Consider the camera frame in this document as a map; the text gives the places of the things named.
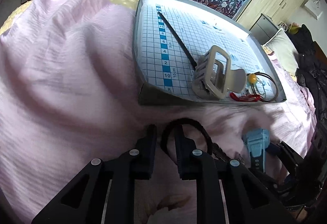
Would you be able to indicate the black ring keychain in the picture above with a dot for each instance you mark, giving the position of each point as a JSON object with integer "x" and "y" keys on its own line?
{"x": 190, "y": 129}

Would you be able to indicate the pink floral bedsheet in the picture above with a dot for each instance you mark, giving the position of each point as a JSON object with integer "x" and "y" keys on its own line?
{"x": 69, "y": 94}

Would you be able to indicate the light blue kids watch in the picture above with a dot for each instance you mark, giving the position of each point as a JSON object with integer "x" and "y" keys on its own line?
{"x": 256, "y": 142}

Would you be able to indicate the wooden wardrobe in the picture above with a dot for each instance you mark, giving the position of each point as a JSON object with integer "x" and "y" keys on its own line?
{"x": 277, "y": 10}

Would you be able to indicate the grey tray with grid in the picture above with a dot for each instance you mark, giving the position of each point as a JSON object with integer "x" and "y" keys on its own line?
{"x": 164, "y": 71}

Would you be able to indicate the grey bedside drawer cabinet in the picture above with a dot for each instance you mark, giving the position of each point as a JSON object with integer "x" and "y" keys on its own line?
{"x": 264, "y": 29}

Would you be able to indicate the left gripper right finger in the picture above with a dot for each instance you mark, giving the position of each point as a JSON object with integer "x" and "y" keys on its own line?
{"x": 226, "y": 191}

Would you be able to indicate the black clothes pile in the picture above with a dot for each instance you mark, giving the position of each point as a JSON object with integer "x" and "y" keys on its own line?
{"x": 311, "y": 72}

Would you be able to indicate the white paper bag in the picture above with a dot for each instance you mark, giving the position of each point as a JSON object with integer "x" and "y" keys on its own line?
{"x": 314, "y": 8}

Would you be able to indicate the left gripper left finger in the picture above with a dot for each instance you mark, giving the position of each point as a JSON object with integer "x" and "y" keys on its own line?
{"x": 103, "y": 192}

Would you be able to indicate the black stick hairpin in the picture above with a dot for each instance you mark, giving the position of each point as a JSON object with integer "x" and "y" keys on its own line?
{"x": 180, "y": 42}

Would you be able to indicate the white pillow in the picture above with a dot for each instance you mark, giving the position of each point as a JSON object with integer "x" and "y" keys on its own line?
{"x": 281, "y": 48}

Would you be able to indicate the beige hair claw clip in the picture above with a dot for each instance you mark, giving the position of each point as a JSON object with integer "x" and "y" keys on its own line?
{"x": 214, "y": 77}

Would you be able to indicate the red hair clip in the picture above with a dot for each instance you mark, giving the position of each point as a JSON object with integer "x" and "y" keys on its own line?
{"x": 245, "y": 98}

